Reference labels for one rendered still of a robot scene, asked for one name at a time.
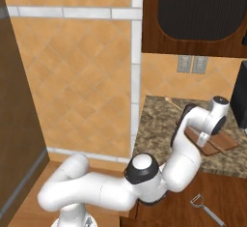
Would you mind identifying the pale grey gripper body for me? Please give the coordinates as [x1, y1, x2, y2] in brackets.
[196, 130, 212, 149]

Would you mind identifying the brown wooden cutting board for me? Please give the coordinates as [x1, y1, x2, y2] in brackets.
[185, 126, 239, 156]

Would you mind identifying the wooden spoon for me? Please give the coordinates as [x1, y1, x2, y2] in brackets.
[164, 96, 183, 111]

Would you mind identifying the black appliance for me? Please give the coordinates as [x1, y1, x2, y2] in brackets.
[230, 60, 247, 129]

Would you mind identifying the grey metal peeler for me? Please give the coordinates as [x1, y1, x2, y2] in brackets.
[189, 193, 227, 227]

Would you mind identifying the tall brown cabinet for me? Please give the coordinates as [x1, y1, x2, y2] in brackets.
[0, 0, 50, 227]

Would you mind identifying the grey wall socket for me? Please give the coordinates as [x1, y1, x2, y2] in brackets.
[177, 55, 193, 74]
[191, 55, 208, 75]

